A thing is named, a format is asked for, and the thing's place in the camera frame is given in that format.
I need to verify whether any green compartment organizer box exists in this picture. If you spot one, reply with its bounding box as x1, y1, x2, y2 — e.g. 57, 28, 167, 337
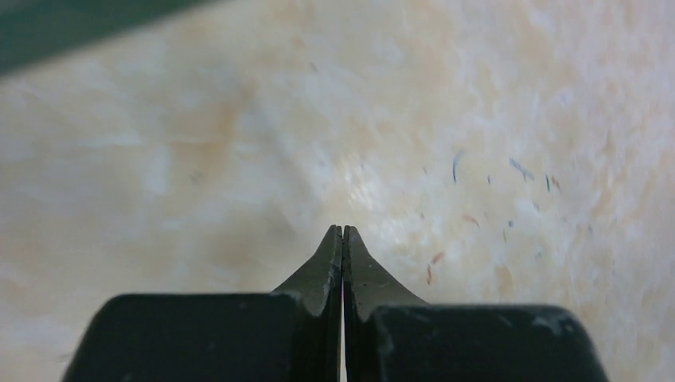
1, 0, 211, 77

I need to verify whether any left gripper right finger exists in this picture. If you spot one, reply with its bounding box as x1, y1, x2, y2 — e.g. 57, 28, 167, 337
342, 226, 427, 381

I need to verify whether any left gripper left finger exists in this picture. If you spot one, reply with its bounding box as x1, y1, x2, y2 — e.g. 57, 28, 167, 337
273, 225, 342, 381

